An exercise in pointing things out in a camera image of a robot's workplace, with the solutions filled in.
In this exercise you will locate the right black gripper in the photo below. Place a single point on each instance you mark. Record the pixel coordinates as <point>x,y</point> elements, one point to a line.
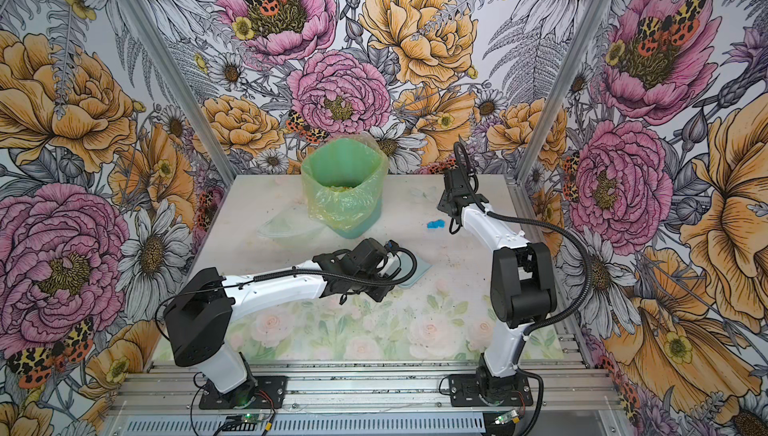
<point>442,204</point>

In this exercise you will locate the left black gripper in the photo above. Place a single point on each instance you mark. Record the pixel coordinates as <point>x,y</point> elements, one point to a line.
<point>377,294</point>

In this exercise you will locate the grey-blue dustpan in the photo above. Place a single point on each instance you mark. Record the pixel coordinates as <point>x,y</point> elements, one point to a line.
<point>401,265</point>

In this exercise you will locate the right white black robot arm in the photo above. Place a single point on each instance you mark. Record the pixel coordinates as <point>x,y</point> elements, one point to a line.
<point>522,293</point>

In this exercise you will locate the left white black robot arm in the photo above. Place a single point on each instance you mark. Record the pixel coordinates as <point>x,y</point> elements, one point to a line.
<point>198,318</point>

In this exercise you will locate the small blue paper scrap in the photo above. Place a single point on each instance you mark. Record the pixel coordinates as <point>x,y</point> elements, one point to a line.
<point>436,224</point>

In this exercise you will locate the yellow plastic bin liner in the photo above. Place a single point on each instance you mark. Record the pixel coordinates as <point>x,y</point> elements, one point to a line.
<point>345,196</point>

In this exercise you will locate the green trash bin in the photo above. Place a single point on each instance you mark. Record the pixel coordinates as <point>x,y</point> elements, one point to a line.
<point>354,196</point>

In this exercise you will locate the aluminium front rail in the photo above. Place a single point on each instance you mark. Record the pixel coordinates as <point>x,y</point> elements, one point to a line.
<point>365,387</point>

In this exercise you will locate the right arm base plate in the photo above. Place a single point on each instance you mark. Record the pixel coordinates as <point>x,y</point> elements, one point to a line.
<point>475,390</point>

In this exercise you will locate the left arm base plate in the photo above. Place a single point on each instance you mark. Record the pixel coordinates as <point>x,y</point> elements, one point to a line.
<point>262,392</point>

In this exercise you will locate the right aluminium corner post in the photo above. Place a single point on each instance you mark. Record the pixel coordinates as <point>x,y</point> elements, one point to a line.
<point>583,35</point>

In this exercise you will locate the aluminium corner post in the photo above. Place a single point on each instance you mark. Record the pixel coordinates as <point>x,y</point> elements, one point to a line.
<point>583,35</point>
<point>143,22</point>

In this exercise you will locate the left aluminium corner post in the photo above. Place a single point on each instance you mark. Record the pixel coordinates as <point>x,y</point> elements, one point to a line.
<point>143,22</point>

